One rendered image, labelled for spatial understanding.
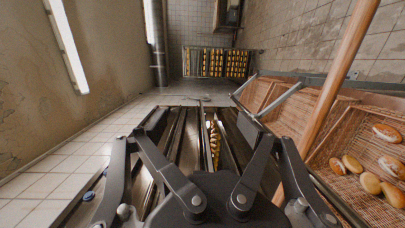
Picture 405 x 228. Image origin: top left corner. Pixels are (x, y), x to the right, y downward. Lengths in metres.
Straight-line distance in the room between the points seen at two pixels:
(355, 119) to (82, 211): 1.44
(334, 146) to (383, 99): 0.31
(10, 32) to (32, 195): 0.94
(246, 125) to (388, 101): 0.89
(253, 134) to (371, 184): 0.90
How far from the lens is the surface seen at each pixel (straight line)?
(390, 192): 0.99
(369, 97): 1.06
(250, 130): 0.18
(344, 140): 1.03
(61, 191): 1.03
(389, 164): 0.97
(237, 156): 0.97
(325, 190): 0.45
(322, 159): 1.03
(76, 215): 0.90
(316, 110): 0.39
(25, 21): 1.46
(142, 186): 0.82
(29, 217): 1.01
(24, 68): 1.37
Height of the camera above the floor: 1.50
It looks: 4 degrees down
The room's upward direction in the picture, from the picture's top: 89 degrees counter-clockwise
